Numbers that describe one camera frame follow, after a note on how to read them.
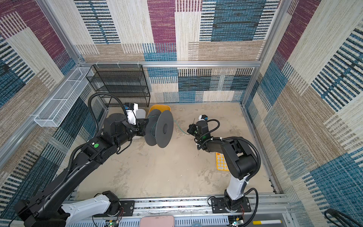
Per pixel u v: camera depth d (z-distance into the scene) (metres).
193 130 0.86
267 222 0.72
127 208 0.73
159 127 0.66
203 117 0.87
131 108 0.57
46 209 0.38
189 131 0.85
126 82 1.08
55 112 0.72
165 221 0.70
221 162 0.87
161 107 1.16
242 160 0.50
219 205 0.73
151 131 0.65
